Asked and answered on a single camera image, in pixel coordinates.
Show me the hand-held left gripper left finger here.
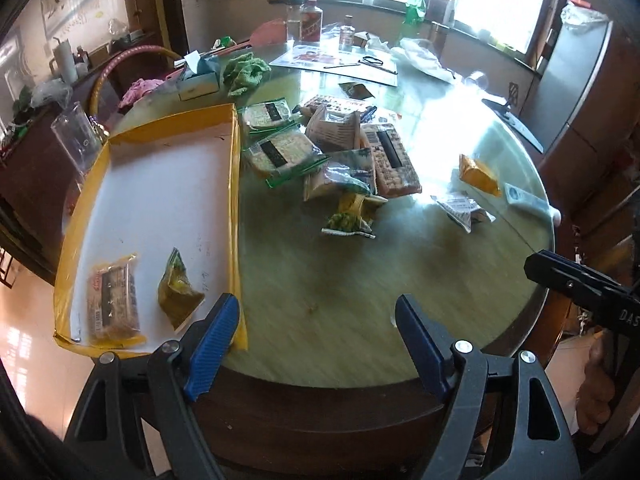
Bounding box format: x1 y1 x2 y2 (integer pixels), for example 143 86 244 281
64 292 241 480

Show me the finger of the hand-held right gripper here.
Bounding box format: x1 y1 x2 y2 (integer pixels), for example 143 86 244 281
524 250 608 312

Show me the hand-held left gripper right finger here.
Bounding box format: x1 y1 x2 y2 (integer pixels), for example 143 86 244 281
395 294 581 480

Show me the yellow green snack packet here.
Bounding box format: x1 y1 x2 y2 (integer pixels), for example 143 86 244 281
157 247 206 332
321 211 377 239
339 192 389 218

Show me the brown cracker packet black label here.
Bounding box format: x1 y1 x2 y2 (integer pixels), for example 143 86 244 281
86 254 147 350

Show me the white printed snack packet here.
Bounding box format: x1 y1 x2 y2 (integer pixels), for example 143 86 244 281
304 104 362 154
431 193 497 234

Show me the orange yellow snack packet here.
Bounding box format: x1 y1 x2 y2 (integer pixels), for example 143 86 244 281
458 153 502 197

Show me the yellow-edged white cardboard box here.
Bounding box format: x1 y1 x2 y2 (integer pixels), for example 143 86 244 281
52 103 249 358

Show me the orange cracker packet black label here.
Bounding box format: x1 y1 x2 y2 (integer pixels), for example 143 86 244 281
360 122 423 199

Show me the green white landscape snack packet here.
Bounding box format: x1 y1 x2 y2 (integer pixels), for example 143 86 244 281
303 148 377 202

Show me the round cracker packet green zip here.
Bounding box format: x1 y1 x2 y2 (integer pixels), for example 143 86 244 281
242 101 294 134
242 130 331 189

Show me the person's right hand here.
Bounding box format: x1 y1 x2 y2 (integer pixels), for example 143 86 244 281
575 337 619 436

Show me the black flat stand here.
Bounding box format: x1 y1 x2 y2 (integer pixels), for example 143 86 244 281
482 97 545 154

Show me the grey refrigerator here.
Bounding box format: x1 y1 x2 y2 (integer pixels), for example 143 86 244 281
520 12 628 161

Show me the dark wooden sideboard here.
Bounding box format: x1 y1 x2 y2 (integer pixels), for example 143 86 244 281
0 32 173 286

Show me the clear glass pitcher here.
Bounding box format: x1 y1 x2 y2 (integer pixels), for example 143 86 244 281
50 101 104 177

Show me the crumpled white plastic bag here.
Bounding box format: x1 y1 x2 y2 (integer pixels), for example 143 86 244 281
559 2 611 29

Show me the red white cracker packet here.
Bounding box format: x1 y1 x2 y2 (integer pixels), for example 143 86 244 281
299 94 377 117

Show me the teal tissue box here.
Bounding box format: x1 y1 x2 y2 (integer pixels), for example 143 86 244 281
177 54 221 102

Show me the pink cloth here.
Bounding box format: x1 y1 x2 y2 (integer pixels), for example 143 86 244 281
118 78 166 110

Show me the small dark green packet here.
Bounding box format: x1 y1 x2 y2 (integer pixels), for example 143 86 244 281
338 81 375 101

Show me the green cloth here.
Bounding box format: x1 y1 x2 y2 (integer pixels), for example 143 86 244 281
220 52 271 99

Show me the clear plastic bag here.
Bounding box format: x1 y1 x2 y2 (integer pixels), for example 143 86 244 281
29 79 74 109

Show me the pink yellow hula hoop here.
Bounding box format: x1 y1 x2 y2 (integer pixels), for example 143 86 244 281
88 44 184 117

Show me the green plastic bottle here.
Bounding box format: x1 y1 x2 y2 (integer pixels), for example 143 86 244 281
399 0 427 44

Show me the printed paper sheet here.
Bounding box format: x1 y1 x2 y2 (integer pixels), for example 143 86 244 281
268 43 399 89

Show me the pink fly swatter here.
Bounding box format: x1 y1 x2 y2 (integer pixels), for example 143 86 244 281
247 18 289 46

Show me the white tumbler with straw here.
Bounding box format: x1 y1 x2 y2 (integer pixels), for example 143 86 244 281
48 37 79 84

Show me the small clear bottle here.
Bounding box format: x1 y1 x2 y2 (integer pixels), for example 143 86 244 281
339 14 356 51

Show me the red white liquor bottle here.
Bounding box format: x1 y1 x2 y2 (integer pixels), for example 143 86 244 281
299 0 324 42

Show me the clear glass jar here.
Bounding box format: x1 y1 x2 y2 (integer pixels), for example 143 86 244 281
285 0 307 39

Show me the wall poster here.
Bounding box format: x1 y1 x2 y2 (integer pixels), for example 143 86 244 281
40 0 106 38

